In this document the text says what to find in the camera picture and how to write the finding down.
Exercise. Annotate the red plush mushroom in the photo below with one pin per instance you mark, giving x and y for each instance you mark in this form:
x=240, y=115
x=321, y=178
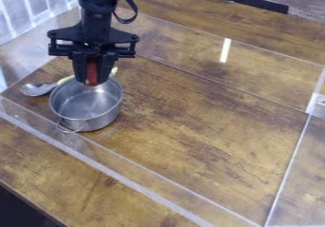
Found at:
x=91, y=72

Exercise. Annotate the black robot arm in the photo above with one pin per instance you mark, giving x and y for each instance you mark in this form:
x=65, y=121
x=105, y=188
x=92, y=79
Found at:
x=96, y=17

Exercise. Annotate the silver metal pot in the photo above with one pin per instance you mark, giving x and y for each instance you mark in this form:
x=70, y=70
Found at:
x=85, y=108

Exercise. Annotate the spoon with yellow-green handle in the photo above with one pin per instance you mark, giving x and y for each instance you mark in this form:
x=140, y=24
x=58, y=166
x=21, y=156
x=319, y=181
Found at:
x=40, y=89

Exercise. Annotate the black bar in background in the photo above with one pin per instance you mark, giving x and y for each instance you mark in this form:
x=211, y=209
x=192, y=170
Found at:
x=262, y=4

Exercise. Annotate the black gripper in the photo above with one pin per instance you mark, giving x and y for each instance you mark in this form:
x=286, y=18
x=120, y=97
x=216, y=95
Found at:
x=115, y=44

